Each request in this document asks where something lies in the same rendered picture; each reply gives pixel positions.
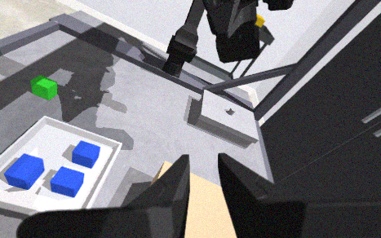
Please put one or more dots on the white open-top tray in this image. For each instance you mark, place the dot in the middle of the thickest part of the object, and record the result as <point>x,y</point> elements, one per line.
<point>54,141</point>

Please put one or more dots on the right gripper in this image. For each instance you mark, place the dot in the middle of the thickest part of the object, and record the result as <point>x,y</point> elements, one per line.
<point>228,16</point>

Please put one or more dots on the blue block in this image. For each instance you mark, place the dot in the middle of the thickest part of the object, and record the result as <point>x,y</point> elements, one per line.
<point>67,182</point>
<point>25,171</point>
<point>85,154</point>

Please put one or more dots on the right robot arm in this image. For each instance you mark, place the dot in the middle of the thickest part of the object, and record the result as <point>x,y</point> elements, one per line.
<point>184,44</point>

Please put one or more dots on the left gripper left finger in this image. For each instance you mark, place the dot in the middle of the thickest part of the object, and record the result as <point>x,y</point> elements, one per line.
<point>171,192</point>

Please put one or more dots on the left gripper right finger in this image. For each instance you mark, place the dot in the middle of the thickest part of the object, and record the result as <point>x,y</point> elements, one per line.
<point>259,208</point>

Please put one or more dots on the green block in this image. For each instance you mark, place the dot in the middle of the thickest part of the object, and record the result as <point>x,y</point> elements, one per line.
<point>44,87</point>

